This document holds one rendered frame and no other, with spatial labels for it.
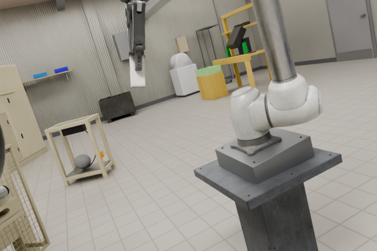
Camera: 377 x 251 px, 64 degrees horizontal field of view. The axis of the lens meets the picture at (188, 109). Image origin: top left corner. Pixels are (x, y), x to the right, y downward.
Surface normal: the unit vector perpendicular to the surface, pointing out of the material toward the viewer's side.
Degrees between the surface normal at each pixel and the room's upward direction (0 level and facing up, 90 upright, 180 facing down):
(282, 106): 95
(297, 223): 90
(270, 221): 90
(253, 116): 92
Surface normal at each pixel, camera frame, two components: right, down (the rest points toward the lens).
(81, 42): 0.39, 0.06
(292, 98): -0.27, 0.34
